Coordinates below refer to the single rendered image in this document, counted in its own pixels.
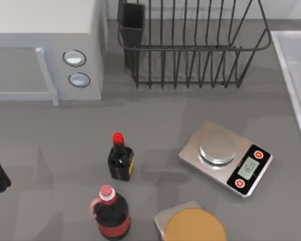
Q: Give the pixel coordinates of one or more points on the large microwave knob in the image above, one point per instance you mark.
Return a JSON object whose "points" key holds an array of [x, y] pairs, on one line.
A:
{"points": [[74, 58]]}

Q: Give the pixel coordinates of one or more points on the black cutlery holder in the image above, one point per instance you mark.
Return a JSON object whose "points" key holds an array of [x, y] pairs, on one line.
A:
{"points": [[132, 25]]}

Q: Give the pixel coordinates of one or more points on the small microwave knob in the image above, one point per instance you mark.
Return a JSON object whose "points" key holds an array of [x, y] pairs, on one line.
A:
{"points": [[79, 79]]}

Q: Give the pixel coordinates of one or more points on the silver kitchen scale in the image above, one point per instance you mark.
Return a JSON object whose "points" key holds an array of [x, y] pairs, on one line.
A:
{"points": [[223, 158]]}

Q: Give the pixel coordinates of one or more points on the dark bottle with red cap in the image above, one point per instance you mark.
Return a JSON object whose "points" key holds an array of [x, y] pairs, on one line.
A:
{"points": [[120, 160]]}

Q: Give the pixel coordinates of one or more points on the dark jug with pink cap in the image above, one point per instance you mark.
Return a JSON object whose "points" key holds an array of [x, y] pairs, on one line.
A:
{"points": [[113, 216]]}

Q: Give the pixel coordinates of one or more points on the pale microwave oven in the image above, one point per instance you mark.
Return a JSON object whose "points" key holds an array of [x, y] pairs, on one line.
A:
{"points": [[40, 27]]}

